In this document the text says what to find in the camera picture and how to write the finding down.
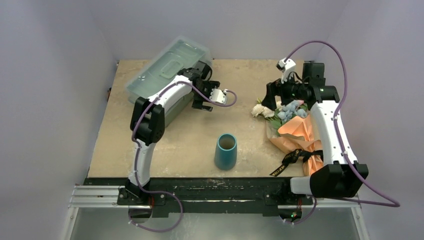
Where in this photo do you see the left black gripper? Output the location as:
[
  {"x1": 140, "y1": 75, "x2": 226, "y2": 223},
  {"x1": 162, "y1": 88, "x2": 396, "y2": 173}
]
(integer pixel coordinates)
[{"x1": 192, "y1": 81, "x2": 219, "y2": 111}]

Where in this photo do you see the orange flower bouquet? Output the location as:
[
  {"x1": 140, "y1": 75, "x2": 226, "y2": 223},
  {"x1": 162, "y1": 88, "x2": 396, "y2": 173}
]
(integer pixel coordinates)
[{"x1": 251, "y1": 98, "x2": 324, "y2": 177}]

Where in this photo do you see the translucent plastic storage box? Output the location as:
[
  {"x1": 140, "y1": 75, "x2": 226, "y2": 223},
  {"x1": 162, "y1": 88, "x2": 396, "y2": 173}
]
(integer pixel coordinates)
[{"x1": 125, "y1": 35, "x2": 213, "y2": 128}]

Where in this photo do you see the black gold lettered ribbon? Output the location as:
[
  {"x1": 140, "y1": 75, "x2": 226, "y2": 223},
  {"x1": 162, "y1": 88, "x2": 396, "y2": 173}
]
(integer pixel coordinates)
[{"x1": 269, "y1": 148, "x2": 324, "y2": 177}]

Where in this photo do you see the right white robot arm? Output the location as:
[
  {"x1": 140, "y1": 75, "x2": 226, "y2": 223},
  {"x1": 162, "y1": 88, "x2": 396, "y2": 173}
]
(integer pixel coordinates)
[{"x1": 262, "y1": 58, "x2": 369, "y2": 204}]

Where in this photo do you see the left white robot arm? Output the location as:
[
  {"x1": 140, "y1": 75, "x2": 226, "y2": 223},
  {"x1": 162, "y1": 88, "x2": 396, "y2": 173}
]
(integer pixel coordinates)
[{"x1": 117, "y1": 61, "x2": 228, "y2": 206}]

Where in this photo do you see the teal ceramic vase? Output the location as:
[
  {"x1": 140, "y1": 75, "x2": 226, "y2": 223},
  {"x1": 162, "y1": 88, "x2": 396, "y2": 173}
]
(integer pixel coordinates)
[{"x1": 214, "y1": 133, "x2": 237, "y2": 171}]

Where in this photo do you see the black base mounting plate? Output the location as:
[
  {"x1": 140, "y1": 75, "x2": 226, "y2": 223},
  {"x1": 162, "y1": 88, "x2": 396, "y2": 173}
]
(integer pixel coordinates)
[{"x1": 83, "y1": 177, "x2": 313, "y2": 220}]

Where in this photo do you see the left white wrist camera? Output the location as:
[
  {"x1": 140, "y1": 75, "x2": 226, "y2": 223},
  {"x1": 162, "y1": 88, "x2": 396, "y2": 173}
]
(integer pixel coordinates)
[{"x1": 209, "y1": 88, "x2": 228, "y2": 105}]

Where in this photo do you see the aluminium frame rail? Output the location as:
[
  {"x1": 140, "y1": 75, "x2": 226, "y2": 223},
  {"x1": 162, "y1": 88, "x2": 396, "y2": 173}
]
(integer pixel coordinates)
[{"x1": 60, "y1": 185, "x2": 370, "y2": 240}]

